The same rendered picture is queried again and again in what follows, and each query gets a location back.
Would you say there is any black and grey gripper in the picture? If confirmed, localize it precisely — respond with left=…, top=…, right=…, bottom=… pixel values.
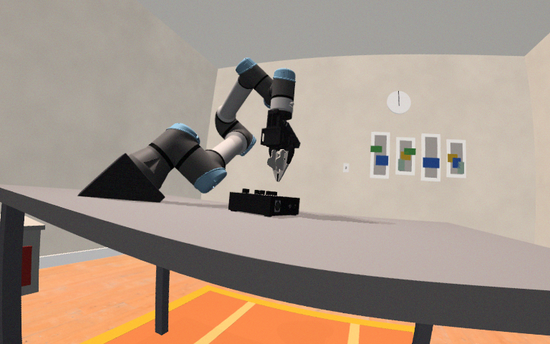
left=261, top=109, right=295, bottom=182

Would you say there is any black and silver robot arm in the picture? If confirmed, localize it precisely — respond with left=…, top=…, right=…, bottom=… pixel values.
left=129, top=57, right=296, bottom=194

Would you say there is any black lighting desk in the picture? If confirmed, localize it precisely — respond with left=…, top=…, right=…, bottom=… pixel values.
left=228, top=188, right=300, bottom=217

